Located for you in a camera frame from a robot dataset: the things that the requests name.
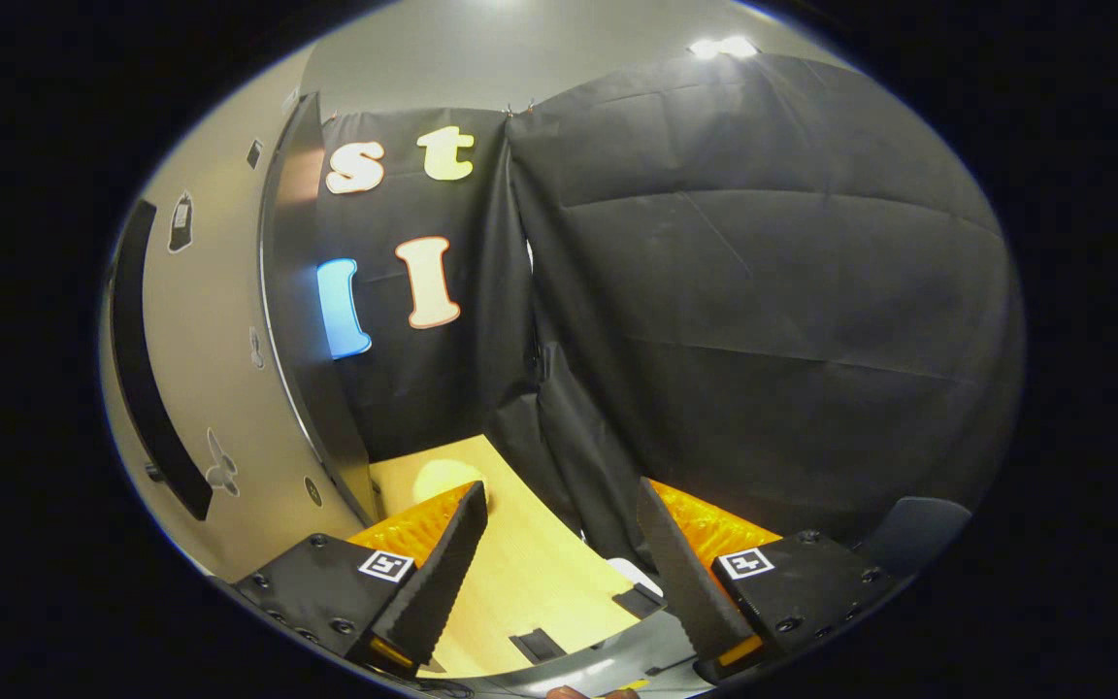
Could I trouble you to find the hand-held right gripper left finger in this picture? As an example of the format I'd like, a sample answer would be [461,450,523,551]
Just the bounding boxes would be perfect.
[234,481,489,681]

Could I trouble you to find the long ceiling light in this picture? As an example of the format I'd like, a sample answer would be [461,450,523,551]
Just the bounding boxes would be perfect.
[687,36,762,59]

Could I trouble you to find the grey curved panel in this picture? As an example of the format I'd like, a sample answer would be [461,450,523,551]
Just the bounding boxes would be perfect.
[443,610,715,698]

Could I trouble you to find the beige cabinet door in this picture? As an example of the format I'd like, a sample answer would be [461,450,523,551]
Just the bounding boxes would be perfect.
[101,73,351,583]

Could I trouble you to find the black backdrop cloth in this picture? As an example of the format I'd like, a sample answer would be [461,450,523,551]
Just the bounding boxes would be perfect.
[314,53,1026,583]

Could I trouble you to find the black door handle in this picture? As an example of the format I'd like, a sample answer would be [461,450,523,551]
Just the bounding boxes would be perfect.
[111,199,214,522]

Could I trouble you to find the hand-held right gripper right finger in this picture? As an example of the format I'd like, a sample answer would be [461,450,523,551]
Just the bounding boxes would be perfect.
[637,477,895,683]

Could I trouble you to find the yellow coaster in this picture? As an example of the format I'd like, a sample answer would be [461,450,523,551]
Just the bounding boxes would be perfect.
[411,458,487,506]

